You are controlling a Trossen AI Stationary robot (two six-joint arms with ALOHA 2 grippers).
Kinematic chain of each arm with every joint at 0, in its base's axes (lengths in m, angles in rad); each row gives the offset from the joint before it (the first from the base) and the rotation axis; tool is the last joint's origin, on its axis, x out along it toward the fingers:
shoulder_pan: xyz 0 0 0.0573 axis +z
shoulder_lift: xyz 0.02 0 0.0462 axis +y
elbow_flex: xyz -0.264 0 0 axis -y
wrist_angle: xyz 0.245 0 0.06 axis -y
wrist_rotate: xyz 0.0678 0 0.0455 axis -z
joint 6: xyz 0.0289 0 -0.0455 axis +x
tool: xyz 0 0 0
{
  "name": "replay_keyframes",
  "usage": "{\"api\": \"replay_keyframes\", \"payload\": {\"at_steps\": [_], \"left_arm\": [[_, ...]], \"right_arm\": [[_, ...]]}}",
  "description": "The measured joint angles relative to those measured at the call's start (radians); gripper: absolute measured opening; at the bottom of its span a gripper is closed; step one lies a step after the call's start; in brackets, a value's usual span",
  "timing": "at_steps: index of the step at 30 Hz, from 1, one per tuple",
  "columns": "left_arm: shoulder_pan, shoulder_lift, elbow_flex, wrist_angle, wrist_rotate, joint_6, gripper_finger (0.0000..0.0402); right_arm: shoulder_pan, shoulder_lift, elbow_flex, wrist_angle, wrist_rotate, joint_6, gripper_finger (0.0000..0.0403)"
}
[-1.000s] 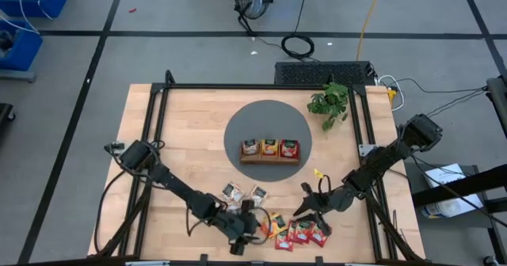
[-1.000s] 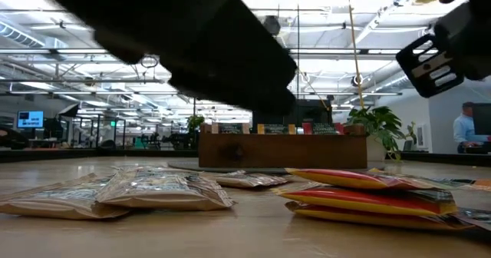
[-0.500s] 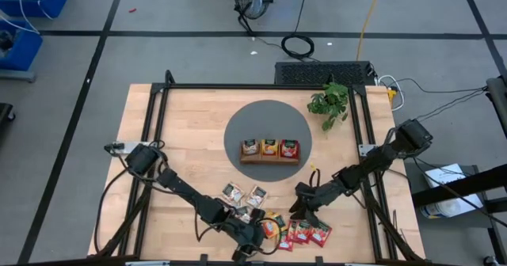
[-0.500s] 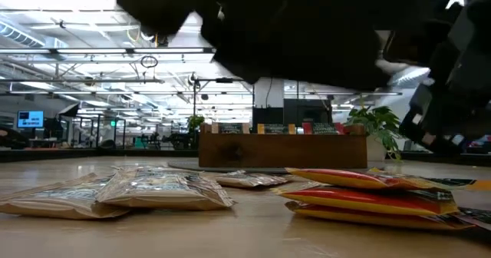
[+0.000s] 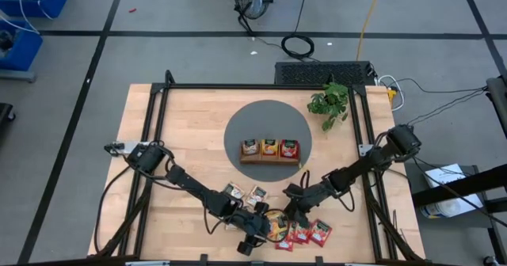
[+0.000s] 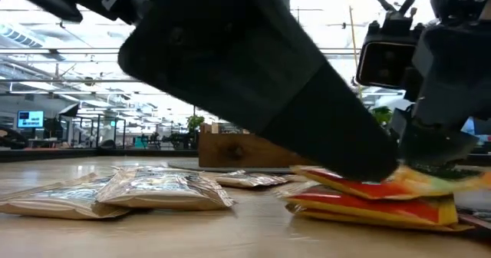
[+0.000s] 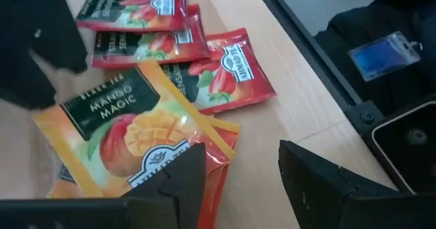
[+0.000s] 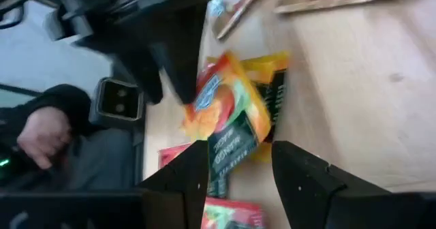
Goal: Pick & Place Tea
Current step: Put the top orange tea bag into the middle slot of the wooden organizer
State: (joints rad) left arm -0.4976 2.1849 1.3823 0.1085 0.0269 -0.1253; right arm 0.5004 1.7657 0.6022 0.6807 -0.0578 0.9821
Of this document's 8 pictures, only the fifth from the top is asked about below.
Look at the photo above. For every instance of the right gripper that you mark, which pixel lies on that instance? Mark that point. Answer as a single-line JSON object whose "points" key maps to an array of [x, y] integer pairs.
{"points": [[303, 198]]}

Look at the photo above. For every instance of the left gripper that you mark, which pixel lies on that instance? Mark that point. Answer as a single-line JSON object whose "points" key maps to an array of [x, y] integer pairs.
{"points": [[253, 224]]}

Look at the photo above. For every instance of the red strawberry tea sachet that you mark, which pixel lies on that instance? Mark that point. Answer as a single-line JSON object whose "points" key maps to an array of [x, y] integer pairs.
{"points": [[299, 233], [289, 149], [320, 232], [284, 245]]}

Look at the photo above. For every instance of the yellow peach tea sachet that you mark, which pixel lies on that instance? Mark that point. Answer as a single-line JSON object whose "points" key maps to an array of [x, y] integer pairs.
{"points": [[270, 148], [279, 226]]}

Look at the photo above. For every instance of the beige vanilla tea sachet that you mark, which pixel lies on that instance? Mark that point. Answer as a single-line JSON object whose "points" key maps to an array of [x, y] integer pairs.
{"points": [[233, 191], [256, 195], [250, 147], [231, 227]]}

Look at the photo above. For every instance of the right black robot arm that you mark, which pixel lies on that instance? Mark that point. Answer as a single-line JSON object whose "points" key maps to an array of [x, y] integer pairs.
{"points": [[364, 165]]}

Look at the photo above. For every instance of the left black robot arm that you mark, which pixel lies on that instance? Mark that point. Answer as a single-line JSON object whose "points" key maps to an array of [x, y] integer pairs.
{"points": [[190, 183]]}

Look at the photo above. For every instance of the wooden tea organizer box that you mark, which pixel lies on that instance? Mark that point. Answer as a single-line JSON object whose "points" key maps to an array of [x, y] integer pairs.
{"points": [[269, 160]]}

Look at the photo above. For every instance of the round grey woven placemat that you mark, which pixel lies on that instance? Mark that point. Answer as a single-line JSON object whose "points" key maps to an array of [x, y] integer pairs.
{"points": [[265, 119]]}

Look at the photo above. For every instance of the green plant in white pot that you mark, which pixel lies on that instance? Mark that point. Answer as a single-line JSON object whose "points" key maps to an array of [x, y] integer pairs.
{"points": [[330, 101]]}

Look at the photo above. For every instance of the grey side table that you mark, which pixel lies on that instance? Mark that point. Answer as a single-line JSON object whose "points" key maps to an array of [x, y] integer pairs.
{"points": [[412, 179]]}

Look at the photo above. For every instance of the black perforated computer tower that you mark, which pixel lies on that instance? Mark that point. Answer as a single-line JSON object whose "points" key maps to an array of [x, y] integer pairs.
{"points": [[321, 74]]}

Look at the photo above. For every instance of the white paper sheets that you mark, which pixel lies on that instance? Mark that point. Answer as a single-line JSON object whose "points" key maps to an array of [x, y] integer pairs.
{"points": [[439, 177]]}

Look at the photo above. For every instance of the yellow power plug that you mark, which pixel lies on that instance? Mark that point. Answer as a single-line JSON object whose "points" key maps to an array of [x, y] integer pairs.
{"points": [[391, 95]]}

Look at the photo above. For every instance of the blue storage bin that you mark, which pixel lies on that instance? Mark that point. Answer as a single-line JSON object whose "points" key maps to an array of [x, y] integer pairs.
{"points": [[24, 52], [55, 4]]}

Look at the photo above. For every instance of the silver metal bracket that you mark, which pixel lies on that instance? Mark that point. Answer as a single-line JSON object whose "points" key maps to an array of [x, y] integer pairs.
{"points": [[365, 150]]}

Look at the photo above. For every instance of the black aluminium table frame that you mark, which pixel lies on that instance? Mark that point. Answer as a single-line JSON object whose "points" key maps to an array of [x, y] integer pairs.
{"points": [[253, 86]]}

